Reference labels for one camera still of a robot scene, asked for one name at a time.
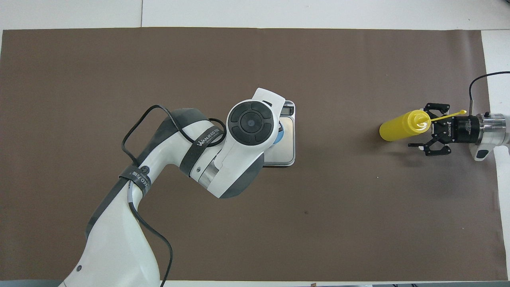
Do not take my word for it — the brown table mat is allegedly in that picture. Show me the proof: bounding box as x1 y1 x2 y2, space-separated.
0 27 503 281

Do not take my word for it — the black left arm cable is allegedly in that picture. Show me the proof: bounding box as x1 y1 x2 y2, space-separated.
121 104 228 287

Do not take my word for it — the silver digital kitchen scale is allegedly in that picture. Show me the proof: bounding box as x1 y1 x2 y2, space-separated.
262 100 296 168

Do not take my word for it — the black velcro cable strap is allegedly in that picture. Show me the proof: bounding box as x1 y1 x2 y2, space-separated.
179 125 224 177
119 165 153 197

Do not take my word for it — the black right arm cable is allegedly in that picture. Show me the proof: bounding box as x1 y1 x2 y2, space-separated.
469 71 510 116

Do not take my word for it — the yellow squeeze bottle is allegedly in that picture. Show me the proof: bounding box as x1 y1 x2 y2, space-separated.
379 108 467 142

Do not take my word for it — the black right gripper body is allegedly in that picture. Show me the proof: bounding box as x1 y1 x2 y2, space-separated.
434 116 482 145

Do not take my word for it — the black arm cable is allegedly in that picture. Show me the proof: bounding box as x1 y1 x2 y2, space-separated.
469 71 510 116
121 104 228 287

